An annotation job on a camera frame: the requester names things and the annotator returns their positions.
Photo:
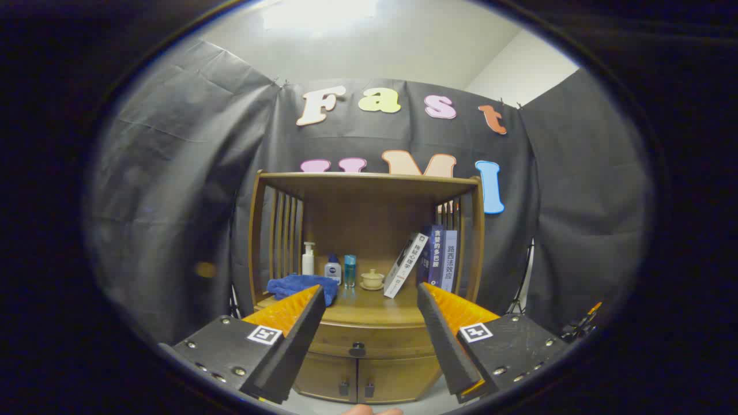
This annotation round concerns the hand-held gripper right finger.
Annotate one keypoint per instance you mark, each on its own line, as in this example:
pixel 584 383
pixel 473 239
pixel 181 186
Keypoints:
pixel 447 346

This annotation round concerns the white book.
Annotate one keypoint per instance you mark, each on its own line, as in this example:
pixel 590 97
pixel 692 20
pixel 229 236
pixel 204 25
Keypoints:
pixel 406 265

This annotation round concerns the black tripod stand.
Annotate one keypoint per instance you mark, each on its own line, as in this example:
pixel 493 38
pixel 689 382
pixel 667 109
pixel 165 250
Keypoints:
pixel 522 282

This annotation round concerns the blue folded towel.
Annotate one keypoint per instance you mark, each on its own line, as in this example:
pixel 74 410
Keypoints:
pixel 294 285

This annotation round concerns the black backdrop cloth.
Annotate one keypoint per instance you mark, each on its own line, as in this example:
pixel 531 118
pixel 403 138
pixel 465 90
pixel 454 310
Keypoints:
pixel 173 202

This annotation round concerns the white pump bottle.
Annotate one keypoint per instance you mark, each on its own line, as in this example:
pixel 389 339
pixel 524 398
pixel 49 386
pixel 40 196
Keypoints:
pixel 308 265

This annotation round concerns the wooden cabinet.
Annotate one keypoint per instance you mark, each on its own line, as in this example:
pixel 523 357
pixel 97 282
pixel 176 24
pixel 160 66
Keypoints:
pixel 369 219

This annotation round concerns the dark equipment with orange tip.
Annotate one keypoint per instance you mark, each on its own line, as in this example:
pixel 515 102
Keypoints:
pixel 582 325

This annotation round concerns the wooden countertop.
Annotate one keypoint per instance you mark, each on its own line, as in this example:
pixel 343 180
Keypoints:
pixel 375 308

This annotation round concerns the cream lidded teacup with saucer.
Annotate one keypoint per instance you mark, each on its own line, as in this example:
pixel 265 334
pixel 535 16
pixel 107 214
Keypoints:
pixel 372 280

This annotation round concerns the clear blue bottle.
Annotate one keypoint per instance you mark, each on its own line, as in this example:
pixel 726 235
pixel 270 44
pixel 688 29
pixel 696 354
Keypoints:
pixel 350 271

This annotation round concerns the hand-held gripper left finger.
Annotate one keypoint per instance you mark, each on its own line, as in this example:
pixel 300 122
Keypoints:
pixel 294 357

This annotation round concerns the dark blue book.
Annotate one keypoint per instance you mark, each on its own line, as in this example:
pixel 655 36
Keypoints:
pixel 433 259

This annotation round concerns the white bottle with blue cap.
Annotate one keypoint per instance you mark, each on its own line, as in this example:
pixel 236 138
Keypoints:
pixel 332 271

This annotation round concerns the pale lavender book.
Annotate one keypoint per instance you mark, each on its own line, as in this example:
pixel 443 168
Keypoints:
pixel 449 259

